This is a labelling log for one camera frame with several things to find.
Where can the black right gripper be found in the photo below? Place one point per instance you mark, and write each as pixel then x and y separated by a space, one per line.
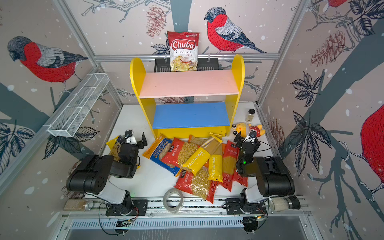
pixel 246 142

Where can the orange Pastatime pasta bag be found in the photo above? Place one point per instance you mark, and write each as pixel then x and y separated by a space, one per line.
pixel 198 141

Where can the black rack behind shelf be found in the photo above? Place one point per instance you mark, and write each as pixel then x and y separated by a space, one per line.
pixel 163 65

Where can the yellow shelf pink blue boards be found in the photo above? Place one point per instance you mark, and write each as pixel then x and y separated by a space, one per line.
pixel 180 120

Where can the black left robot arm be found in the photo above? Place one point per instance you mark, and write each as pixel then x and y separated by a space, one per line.
pixel 91 176

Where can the small spice jar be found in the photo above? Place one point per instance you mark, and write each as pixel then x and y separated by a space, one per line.
pixel 250 115

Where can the red macaroni bag upper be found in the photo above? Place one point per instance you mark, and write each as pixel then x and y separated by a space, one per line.
pixel 179 153

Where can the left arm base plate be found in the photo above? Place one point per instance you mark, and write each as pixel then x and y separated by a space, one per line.
pixel 133 208

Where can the yellow plush toy red dress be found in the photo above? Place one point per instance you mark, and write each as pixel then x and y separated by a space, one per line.
pixel 244 129

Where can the red Chuba cassava chips bag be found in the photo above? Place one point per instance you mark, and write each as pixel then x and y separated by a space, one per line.
pixel 183 51

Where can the glass jar black lid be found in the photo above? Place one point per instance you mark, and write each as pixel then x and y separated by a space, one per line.
pixel 284 203

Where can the red macaroni bag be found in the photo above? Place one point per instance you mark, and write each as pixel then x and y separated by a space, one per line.
pixel 179 153
pixel 198 185

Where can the glass jar left floor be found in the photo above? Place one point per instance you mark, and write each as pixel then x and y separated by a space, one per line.
pixel 78 205

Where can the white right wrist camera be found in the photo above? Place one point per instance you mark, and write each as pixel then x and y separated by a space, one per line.
pixel 252 134

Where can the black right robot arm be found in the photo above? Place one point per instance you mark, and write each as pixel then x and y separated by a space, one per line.
pixel 273 179

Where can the red macaroni bag lower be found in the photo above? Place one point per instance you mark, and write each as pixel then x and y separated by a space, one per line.
pixel 198 185

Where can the blue orange pasta bag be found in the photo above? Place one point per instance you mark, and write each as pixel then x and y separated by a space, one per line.
pixel 158 150

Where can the white wire mesh basket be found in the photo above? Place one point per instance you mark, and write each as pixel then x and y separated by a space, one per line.
pixel 81 101

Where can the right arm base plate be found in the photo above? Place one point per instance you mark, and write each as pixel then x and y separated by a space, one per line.
pixel 236 206

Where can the yellow Pastatime spaghetti bag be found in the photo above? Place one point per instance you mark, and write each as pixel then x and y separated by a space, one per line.
pixel 213 145
pixel 216 165

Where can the clear tape roll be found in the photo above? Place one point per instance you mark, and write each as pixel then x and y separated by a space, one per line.
pixel 173 200

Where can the red spaghetti bag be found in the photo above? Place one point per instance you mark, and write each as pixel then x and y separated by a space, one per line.
pixel 241 180
pixel 230 158

